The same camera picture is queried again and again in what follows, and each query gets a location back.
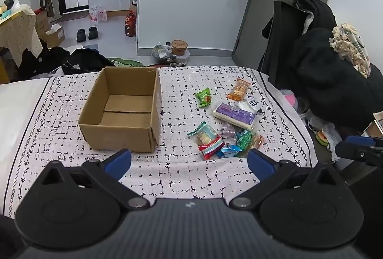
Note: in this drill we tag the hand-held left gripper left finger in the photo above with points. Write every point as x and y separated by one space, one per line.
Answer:
118 163

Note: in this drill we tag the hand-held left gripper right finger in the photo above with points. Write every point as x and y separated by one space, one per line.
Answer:
261 167

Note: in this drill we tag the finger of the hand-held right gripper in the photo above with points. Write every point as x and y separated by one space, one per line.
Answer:
359 154
362 140

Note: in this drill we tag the small orange snack packet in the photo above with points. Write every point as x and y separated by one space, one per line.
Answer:
257 141

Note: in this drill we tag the brown cardboard box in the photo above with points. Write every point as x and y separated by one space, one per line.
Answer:
119 136

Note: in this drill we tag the green and blue snack packet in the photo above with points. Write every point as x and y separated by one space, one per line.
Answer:
244 139

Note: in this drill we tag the small clear snack packet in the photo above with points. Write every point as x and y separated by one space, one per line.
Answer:
229 129

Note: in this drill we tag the red snack packet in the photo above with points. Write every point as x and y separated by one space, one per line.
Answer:
211 149

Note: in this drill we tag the purple wafer packet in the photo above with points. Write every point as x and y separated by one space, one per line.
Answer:
235 114

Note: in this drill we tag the clear packet with black label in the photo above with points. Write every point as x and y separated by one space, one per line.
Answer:
250 103

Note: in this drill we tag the teal-edged cracker packet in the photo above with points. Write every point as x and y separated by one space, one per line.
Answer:
205 134

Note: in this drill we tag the orange cracker packet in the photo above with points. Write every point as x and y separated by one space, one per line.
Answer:
238 90

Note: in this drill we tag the white plastic bag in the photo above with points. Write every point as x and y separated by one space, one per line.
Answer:
333 139

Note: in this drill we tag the burger toy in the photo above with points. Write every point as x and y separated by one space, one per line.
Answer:
322 137

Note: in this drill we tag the black fleece garment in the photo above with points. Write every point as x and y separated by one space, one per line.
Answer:
329 82

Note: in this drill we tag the pink soft item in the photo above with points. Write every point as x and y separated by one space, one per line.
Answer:
290 99

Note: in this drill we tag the cream knitted scarf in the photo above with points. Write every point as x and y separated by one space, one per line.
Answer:
351 46

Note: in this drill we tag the green rug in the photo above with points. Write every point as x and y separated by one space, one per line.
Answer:
128 62

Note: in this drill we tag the black bag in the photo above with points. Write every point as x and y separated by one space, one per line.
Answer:
89 61

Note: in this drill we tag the white bed sheet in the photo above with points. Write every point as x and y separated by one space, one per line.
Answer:
18 115

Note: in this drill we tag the clear plastic trash bag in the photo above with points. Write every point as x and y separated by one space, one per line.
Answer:
161 54

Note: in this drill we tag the black coat with buttons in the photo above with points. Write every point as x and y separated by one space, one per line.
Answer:
42 63

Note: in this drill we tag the brown paper tub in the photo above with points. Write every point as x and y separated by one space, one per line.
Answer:
179 46

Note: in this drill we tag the black slipper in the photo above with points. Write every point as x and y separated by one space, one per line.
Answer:
93 33
81 35

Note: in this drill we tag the black coat with fleece lining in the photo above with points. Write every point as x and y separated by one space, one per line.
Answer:
320 13

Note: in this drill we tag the dark red oil bottle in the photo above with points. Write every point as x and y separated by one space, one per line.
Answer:
130 24

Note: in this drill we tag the cardboard box with white paper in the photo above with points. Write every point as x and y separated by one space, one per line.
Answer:
55 36

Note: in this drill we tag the pink wrapped bottle pack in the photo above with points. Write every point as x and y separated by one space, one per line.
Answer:
98 14

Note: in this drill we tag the grey door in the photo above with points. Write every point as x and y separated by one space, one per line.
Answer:
257 7

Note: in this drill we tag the tall cardboard box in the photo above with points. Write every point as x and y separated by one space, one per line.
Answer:
42 22

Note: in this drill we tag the cream dotted tablecloth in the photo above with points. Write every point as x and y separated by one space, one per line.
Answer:
18 31

